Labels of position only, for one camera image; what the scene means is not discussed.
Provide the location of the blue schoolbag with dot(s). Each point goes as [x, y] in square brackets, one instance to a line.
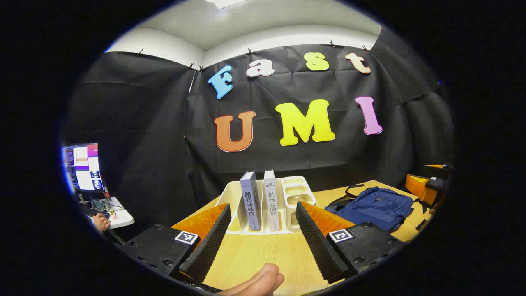
[374, 207]

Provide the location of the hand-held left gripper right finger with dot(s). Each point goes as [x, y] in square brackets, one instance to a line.
[318, 246]

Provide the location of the white book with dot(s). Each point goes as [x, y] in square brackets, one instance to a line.
[272, 205]

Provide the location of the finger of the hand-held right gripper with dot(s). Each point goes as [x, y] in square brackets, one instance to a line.
[419, 187]

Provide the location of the small red object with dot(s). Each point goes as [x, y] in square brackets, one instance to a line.
[107, 192]

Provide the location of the white side table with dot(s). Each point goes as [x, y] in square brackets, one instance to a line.
[121, 218]

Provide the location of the white plastic bookshelf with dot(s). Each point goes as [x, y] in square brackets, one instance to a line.
[298, 191]

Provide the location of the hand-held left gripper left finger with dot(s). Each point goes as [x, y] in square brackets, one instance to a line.
[209, 242]

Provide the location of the black backdrop cloth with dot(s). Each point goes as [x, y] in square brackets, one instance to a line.
[164, 123]

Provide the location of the computer monitor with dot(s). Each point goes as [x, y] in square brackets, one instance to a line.
[84, 166]

